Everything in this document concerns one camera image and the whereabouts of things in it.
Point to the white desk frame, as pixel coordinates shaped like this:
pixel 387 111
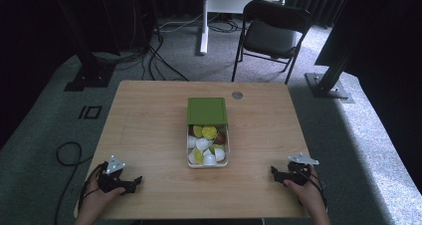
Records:
pixel 205 22

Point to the person's left hand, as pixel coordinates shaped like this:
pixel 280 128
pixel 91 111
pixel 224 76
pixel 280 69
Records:
pixel 98 200

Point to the white storage box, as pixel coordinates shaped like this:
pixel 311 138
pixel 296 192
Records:
pixel 190 162

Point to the black metal stand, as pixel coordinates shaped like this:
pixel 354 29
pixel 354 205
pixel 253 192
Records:
pixel 328 82
pixel 89 65

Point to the round grey table grommet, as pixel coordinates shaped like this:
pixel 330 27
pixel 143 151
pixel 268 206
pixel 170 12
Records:
pixel 237 95

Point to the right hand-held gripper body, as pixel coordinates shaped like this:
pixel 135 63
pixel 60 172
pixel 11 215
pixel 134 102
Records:
pixel 298 177

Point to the person's right hand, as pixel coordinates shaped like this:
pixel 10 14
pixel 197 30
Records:
pixel 308 195

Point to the black folding chair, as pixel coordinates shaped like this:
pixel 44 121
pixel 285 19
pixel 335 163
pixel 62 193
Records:
pixel 273 36

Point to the green box lid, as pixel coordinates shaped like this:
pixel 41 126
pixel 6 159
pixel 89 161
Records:
pixel 207 111

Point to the pile of coffee capsules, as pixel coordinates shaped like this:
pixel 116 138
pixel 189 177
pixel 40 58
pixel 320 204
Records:
pixel 208 145

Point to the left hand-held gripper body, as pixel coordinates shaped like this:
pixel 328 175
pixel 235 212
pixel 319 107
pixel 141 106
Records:
pixel 111 181

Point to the dark computer tower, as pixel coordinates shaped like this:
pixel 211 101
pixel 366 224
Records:
pixel 144 12

